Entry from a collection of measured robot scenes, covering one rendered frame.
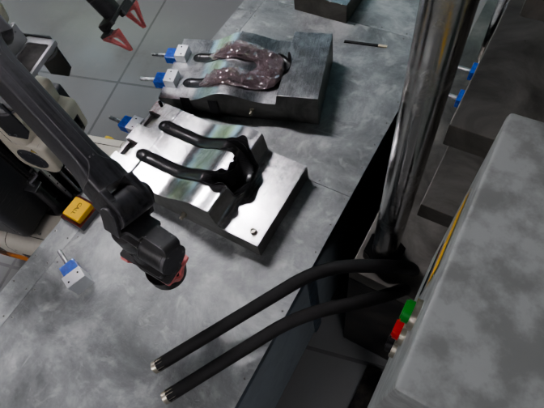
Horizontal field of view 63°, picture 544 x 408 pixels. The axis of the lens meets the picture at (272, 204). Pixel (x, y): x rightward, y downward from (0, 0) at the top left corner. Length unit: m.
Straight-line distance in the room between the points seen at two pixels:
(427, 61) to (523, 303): 0.29
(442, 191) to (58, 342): 0.96
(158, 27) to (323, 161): 2.08
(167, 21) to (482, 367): 2.96
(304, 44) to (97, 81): 1.80
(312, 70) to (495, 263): 0.99
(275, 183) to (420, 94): 0.63
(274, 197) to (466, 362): 0.82
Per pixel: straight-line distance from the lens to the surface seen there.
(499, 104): 0.77
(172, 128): 1.31
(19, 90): 0.80
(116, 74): 2.95
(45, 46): 1.49
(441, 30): 0.54
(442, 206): 0.94
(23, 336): 1.31
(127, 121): 1.45
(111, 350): 1.18
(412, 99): 0.62
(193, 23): 3.09
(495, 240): 0.43
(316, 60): 1.35
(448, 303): 0.40
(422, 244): 1.17
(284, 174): 1.17
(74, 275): 1.23
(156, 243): 0.74
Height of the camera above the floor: 1.84
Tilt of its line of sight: 60 degrees down
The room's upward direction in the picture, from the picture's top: 14 degrees counter-clockwise
